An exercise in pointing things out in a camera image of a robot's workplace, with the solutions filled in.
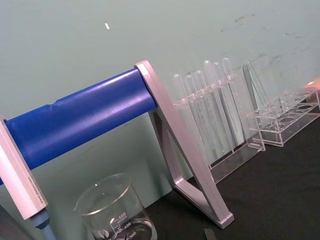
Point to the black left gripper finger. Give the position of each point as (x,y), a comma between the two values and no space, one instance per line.
(209,235)

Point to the black table cloth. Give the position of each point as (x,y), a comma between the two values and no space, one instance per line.
(270,195)

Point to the clear glass beaker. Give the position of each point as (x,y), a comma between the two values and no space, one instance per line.
(117,200)

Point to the clear acrylic pipette rack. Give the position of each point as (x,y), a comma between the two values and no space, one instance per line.
(252,142)

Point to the clear acrylic test tube rack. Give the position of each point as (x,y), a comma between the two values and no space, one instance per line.
(275,136)

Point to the blue pipette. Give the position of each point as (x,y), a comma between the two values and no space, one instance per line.
(41,221)

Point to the silver pipette stand blue bar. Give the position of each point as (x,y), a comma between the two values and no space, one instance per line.
(82,115)

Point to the pink object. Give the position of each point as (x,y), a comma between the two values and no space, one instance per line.
(314,84)

